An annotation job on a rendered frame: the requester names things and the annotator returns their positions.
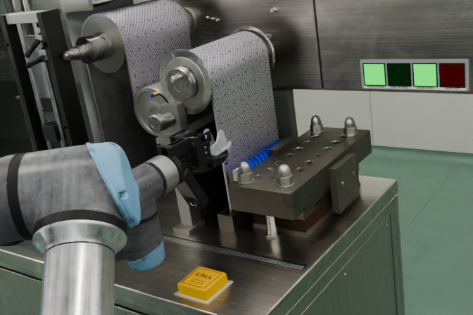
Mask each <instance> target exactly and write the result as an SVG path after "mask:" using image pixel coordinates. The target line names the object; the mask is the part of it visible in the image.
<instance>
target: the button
mask: <svg viewBox="0 0 473 315"><path fill-rule="evenodd" d="M227 283H228V282H227V274H226V273H224V272H221V271H216V270H212V269H207V268H204V267H201V266H199V267H198V268H196V269H195V270H194V271H192V272H191V273H190V274H189V275H188V276H187V277H185V278H184V279H183V280H181V281H180V282H179V283H178V284H177V286H178V290H179V293H180V294H183V295H187V296H190V297H195V298H197V299H200V300H204V301H208V300H209V299H210V298H211V297H212V296H213V295H214V294H215V293H216V292H218V291H219V290H220V289H221V288H222V287H224V286H225V285H226V284H227Z"/></svg>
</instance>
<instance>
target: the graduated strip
mask: <svg viewBox="0 0 473 315"><path fill-rule="evenodd" d="M162 236H163V238H164V240H169V241H173V242H176V243H182V244H185V245H191V246H195V247H198V248H204V249H207V250H213V251H217V252H222V253H226V254H229V255H235V256H239V257H244V258H248V259H254V260H257V261H261V262H266V263H270V264H276V265H279V266H285V267H288V268H292V269H298V270H301V271H302V270H303V269H304V268H305V267H306V266H307V265H306V264H300V263H296V262H290V261H286V260H283V259H277V258H274V257H268V256H264V255H258V254H254V253H251V252H245V251H241V250H235V249H231V248H228V247H223V246H219V245H213V244H209V243H203V242H200V241H196V240H190V239H186V238H180V237H177V236H171V235H168V234H164V233H162Z"/></svg>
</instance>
